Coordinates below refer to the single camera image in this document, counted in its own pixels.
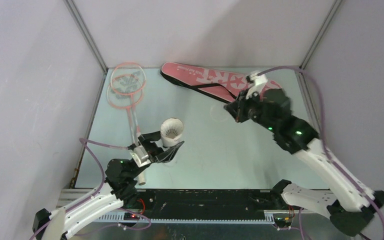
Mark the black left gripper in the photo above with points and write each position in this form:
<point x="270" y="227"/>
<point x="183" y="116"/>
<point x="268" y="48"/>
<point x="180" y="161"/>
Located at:
<point x="154" y="151"/>

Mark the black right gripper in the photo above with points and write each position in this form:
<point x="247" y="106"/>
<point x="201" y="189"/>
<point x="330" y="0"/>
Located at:
<point x="235" y="109"/>

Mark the clear plastic tube lid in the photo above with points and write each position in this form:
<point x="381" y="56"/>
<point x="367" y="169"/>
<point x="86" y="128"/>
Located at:
<point x="218" y="113"/>

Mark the white shuttlecock tube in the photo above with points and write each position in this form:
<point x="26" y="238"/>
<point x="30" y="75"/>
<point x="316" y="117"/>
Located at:
<point x="171" y="132"/>

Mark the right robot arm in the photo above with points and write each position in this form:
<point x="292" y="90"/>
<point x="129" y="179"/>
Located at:
<point x="348" y="204"/>

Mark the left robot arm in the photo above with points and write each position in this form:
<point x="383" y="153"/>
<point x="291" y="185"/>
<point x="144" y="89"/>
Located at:
<point x="117" y="188"/>

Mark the pink sport racket bag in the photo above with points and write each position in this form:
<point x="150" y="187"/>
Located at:
<point x="221" y="85"/>

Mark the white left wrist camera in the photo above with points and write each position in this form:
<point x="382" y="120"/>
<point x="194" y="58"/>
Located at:
<point x="140" y="156"/>

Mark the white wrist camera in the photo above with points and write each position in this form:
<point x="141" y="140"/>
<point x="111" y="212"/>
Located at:
<point x="140" y="156"/>
<point x="256" y="83"/>

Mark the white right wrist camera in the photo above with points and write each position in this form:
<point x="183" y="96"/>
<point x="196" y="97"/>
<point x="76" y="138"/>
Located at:
<point x="256" y="83"/>

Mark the aluminium front frame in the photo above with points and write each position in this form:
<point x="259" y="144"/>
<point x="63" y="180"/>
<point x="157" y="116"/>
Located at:
<point x="277" y="225"/>

